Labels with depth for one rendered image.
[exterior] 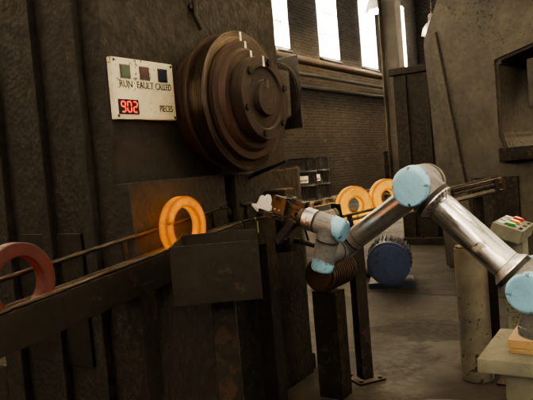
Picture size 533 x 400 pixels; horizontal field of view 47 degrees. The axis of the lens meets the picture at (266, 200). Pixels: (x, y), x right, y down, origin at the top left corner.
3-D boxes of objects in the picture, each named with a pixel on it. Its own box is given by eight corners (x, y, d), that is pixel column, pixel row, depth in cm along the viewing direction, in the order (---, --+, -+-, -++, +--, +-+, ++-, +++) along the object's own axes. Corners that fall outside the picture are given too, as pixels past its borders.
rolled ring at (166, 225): (182, 270, 180) (174, 269, 182) (213, 232, 193) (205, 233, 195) (157, 218, 172) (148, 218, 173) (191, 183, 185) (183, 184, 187)
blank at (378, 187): (364, 182, 245) (369, 182, 242) (396, 175, 251) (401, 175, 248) (371, 220, 247) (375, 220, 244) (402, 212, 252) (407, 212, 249)
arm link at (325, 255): (342, 270, 203) (348, 239, 201) (326, 277, 194) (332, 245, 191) (321, 263, 207) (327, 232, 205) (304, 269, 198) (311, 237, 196)
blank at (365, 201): (331, 190, 240) (335, 190, 237) (365, 182, 246) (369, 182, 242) (338, 228, 241) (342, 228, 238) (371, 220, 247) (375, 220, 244)
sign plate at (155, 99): (112, 119, 176) (105, 56, 175) (172, 121, 198) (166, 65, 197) (116, 118, 175) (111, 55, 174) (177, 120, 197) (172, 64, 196)
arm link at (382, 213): (440, 153, 191) (332, 237, 216) (428, 155, 182) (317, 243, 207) (462, 183, 189) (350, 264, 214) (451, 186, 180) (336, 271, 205)
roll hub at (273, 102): (233, 141, 194) (226, 53, 192) (280, 140, 217) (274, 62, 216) (247, 140, 191) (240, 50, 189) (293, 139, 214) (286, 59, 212)
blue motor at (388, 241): (366, 294, 401) (362, 242, 399) (372, 277, 456) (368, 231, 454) (414, 292, 393) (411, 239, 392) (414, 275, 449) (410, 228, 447)
